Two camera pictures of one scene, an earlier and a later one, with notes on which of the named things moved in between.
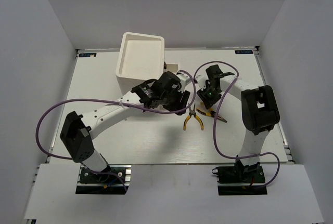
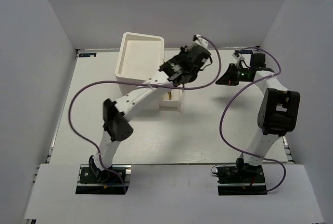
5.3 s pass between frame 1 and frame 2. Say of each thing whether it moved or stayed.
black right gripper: moved
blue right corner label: stayed
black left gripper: moved
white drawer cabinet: stayed
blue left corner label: stayed
